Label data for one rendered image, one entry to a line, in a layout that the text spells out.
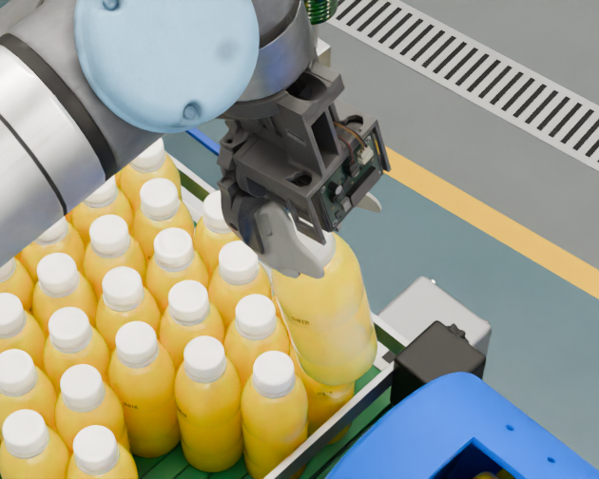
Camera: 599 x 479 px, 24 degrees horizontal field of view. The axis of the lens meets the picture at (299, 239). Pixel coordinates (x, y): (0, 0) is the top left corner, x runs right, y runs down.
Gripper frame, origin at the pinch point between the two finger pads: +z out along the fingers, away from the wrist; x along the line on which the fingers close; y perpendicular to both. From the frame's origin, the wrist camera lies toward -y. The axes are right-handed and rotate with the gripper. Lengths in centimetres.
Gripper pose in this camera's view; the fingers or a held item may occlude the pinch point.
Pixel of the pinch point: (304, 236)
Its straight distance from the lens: 98.5
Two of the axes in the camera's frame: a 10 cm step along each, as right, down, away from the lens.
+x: 6.3, -7.1, 3.3
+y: 7.4, 4.3, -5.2
